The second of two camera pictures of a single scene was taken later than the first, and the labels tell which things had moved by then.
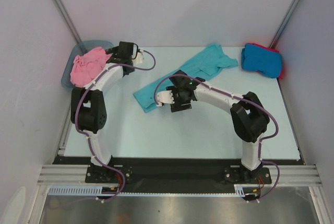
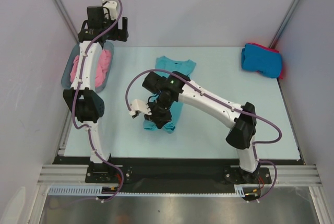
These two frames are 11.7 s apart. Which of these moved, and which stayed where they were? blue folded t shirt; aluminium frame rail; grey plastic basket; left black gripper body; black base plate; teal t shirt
Moved: teal t shirt; left black gripper body
Stayed: black base plate; grey plastic basket; blue folded t shirt; aluminium frame rail
